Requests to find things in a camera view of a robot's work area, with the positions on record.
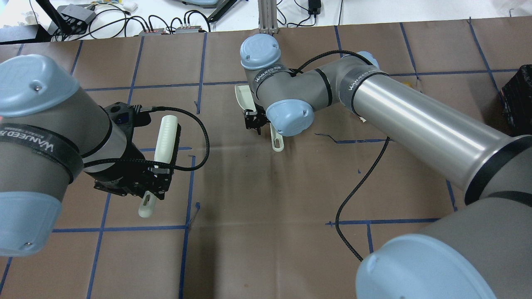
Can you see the black power adapter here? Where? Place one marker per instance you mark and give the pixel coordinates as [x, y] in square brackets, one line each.
[314, 7]

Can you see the white hand brush dark bristles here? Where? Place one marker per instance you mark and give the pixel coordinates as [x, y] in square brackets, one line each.
[164, 152]

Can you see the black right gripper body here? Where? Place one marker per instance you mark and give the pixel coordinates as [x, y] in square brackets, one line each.
[254, 120]

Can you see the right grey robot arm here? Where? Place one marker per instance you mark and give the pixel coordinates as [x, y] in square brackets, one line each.
[481, 251]

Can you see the pale green plastic dustpan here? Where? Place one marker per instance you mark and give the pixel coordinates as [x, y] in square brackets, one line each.
[245, 100]

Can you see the aluminium frame post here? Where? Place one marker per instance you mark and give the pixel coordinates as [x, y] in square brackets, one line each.
[268, 17]

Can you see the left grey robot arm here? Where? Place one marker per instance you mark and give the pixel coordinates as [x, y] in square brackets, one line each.
[52, 131]

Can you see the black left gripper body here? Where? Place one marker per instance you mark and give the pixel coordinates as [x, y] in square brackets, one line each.
[134, 164]

